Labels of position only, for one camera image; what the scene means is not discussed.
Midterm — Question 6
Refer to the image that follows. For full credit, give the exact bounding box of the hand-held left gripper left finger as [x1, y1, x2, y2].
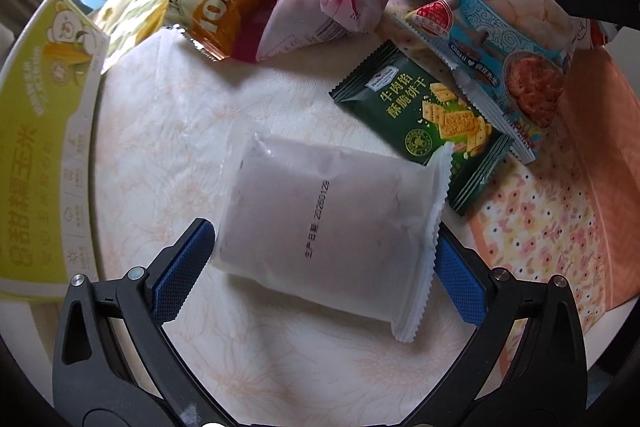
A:
[51, 218, 226, 427]

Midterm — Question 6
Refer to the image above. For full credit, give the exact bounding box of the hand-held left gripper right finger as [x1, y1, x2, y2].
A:
[405, 227, 588, 427]

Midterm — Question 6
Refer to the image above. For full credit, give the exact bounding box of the blue shrimp chips packet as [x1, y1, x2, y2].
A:
[404, 0, 578, 165]

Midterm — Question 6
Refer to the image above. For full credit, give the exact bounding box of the frosted packet of purple bread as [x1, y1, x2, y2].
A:
[215, 132, 453, 344]

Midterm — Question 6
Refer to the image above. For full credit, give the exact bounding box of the yellow-green cardboard box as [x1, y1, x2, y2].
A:
[0, 0, 112, 303]

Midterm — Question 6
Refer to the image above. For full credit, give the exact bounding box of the white floral table cover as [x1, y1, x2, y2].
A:
[92, 24, 616, 427]

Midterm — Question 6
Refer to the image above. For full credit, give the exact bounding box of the dark green cracker packet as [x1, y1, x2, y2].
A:
[328, 40, 513, 216]

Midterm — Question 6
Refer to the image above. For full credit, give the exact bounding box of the pink white snack packet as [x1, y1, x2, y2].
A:
[256, 0, 408, 62]

